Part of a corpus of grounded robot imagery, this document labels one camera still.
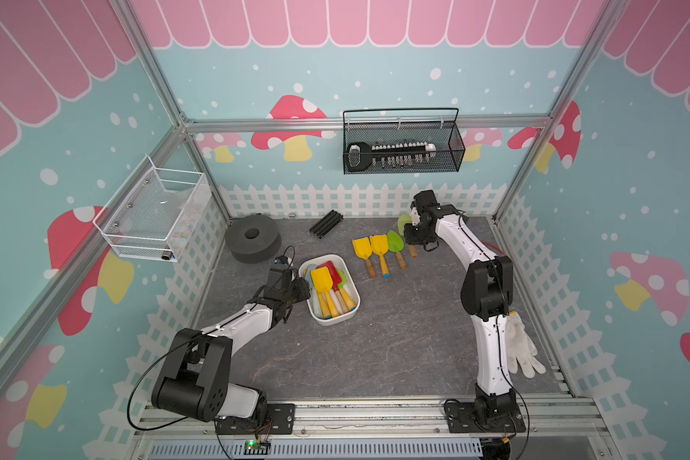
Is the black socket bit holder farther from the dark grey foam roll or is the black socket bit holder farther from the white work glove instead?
the white work glove

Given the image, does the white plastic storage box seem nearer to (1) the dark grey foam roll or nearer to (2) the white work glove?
(1) the dark grey foam roll

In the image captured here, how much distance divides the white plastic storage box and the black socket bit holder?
35 centimetres

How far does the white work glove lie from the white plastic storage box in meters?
0.49

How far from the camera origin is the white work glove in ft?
2.74

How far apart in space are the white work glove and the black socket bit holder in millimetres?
607

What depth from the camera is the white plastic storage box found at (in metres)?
0.91

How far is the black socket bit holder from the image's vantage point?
89 centimetres
